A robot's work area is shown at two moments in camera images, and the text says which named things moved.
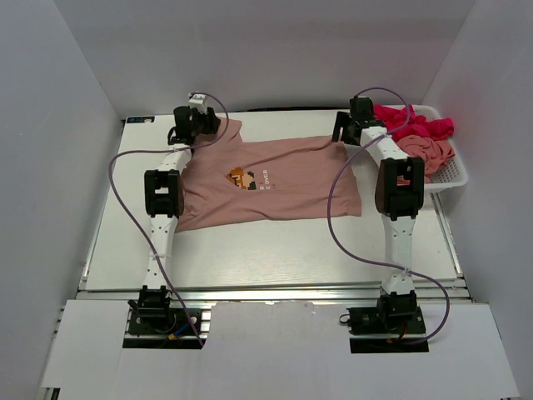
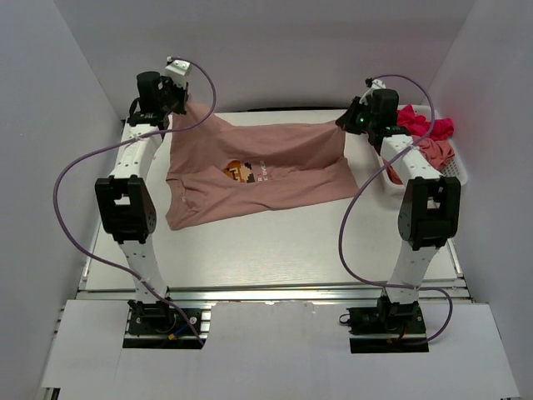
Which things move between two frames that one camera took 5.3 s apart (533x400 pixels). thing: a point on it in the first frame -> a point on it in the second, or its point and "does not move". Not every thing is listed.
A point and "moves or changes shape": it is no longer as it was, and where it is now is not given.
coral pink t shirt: (433, 152) does not move
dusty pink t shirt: (232, 178) moves or changes shape
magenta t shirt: (417, 125) does not move
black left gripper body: (201, 123) -> (173, 100)
